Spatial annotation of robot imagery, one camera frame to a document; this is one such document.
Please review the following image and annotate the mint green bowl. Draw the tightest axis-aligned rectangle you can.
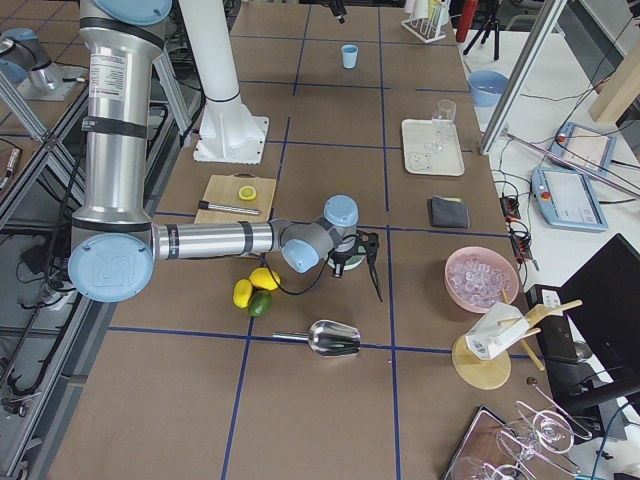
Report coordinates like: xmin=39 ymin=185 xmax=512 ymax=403
xmin=344 ymin=255 xmax=364 ymax=271

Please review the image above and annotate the teach pendant far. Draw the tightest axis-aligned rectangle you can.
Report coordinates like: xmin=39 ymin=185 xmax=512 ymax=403
xmin=549 ymin=122 xmax=616 ymax=174

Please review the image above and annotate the light blue plastic cup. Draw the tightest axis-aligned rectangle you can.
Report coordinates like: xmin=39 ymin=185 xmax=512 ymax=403
xmin=341 ymin=44 xmax=359 ymax=70

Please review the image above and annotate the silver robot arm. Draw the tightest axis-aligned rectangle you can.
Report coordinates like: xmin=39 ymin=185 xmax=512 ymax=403
xmin=68 ymin=1 xmax=379 ymax=303

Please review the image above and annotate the aluminium frame post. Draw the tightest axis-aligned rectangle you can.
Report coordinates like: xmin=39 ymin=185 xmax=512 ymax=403
xmin=479 ymin=0 xmax=567 ymax=155

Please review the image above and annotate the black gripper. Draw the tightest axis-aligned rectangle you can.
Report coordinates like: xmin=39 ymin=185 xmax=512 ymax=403
xmin=327 ymin=0 xmax=346 ymax=23
xmin=331 ymin=230 xmax=383 ymax=302

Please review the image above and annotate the teach pendant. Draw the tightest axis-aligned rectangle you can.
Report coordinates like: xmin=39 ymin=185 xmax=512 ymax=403
xmin=549 ymin=122 xmax=616 ymax=174
xmin=531 ymin=167 xmax=608 ymax=232

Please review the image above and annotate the yellow lemon lower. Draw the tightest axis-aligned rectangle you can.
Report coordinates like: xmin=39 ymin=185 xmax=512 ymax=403
xmin=232 ymin=278 xmax=253 ymax=309

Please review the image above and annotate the red fire extinguisher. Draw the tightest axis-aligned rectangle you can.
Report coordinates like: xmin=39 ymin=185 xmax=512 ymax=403
xmin=456 ymin=0 xmax=479 ymax=43

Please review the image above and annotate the cream bear tray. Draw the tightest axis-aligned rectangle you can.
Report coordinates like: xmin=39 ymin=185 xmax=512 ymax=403
xmin=401 ymin=119 xmax=465 ymax=177

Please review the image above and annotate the clear drinking glass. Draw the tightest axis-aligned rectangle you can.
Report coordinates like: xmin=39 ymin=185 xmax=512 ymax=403
xmin=432 ymin=99 xmax=456 ymax=139

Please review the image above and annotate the yellow lemon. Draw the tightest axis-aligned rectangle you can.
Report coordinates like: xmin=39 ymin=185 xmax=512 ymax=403
xmin=232 ymin=278 xmax=253 ymax=309
xmin=249 ymin=267 xmax=281 ymax=291

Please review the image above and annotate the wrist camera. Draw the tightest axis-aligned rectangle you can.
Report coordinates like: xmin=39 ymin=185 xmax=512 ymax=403
xmin=330 ymin=252 xmax=349 ymax=278

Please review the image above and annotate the blue bowl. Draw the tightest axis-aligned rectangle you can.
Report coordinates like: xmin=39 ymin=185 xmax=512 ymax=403
xmin=468 ymin=70 xmax=509 ymax=107

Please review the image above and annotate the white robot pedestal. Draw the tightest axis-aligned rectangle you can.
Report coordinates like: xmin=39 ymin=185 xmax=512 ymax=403
xmin=179 ymin=0 xmax=269 ymax=165

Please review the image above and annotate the black camera tripod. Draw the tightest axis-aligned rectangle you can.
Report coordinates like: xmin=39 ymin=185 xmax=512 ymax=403
xmin=462 ymin=0 xmax=501 ymax=61

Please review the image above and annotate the metal ice scoop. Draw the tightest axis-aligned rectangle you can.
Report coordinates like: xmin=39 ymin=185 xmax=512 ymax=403
xmin=272 ymin=319 xmax=361 ymax=357

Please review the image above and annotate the green lime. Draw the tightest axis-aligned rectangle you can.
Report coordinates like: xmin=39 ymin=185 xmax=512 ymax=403
xmin=247 ymin=290 xmax=273 ymax=318

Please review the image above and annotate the white carton box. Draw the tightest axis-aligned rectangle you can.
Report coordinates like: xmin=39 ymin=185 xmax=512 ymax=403
xmin=464 ymin=302 xmax=529 ymax=360

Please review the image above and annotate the lemon half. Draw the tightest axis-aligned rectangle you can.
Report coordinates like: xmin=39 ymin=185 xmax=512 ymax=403
xmin=238 ymin=185 xmax=258 ymax=202

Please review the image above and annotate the yellow lemon upper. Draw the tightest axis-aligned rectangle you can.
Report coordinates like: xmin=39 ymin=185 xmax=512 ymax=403
xmin=249 ymin=267 xmax=281 ymax=291

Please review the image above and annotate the wooden cutting board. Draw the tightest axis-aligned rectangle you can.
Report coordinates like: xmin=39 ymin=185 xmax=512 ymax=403
xmin=194 ymin=175 xmax=277 ymax=224

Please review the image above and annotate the dark tray with glasses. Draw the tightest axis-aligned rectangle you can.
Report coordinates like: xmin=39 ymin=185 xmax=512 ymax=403
xmin=441 ymin=401 xmax=580 ymax=480

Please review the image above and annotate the pink bowl with ice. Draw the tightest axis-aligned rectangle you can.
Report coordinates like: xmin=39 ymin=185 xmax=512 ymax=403
xmin=444 ymin=246 xmax=520 ymax=313

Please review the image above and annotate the teach pendant near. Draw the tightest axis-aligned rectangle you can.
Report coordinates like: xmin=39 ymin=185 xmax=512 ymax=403
xmin=531 ymin=167 xmax=608 ymax=232

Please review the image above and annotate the white wire cup rack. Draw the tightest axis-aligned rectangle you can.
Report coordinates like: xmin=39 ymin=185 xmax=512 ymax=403
xmin=401 ymin=0 xmax=450 ymax=44

